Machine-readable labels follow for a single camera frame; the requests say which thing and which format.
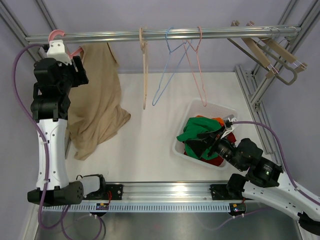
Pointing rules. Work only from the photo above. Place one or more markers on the wooden clip hanger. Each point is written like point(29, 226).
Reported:
point(281, 51)
point(259, 56)

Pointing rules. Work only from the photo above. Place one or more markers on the thick pink plastic hanger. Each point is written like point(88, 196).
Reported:
point(58, 32)

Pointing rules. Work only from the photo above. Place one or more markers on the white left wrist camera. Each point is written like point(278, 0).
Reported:
point(57, 51)

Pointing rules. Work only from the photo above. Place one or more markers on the aluminium frame left posts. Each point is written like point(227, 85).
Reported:
point(29, 21)

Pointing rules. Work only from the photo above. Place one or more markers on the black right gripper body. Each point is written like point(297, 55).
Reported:
point(224, 149)

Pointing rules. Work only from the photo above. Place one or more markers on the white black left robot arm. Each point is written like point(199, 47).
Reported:
point(50, 115)

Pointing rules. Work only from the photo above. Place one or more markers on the orange t shirt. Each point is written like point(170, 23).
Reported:
point(218, 119)

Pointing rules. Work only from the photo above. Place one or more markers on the light blue wire hanger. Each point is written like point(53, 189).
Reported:
point(163, 87)

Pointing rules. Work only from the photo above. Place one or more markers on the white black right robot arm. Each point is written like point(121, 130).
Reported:
point(264, 180)

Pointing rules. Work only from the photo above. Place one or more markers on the beige t shirt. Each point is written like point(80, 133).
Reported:
point(95, 114)

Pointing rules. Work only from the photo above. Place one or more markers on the dark red t shirt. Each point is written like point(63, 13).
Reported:
point(214, 160)

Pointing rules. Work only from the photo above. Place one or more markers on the white plastic basket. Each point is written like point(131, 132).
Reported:
point(211, 110)

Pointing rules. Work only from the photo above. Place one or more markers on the beige plastic hanger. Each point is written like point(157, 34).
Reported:
point(144, 48)

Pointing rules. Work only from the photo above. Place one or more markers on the green t shirt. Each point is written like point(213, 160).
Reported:
point(197, 125)

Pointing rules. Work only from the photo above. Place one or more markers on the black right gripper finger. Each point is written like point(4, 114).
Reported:
point(210, 136)
point(198, 149)

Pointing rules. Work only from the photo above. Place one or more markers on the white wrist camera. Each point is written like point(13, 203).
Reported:
point(57, 51)
point(228, 125)

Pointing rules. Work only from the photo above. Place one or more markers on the aluminium frame right posts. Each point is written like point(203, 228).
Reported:
point(254, 85)

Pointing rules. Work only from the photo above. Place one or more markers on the aluminium frame posts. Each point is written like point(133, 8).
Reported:
point(254, 85)
point(29, 21)

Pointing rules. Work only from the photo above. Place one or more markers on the white slotted cable duct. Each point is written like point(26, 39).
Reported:
point(151, 207)

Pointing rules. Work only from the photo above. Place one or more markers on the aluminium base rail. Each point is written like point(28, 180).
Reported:
point(171, 191)

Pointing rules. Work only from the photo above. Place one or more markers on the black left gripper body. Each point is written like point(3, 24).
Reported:
point(76, 78)

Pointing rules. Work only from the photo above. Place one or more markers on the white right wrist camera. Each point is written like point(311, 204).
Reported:
point(228, 125)

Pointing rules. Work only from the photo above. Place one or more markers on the thin pink wire hanger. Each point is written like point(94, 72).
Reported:
point(201, 91)

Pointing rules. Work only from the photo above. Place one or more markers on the grey plastic hanger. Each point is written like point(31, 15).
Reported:
point(279, 63)

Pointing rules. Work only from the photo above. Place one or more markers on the silver clothes rail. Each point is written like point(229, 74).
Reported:
point(230, 32)

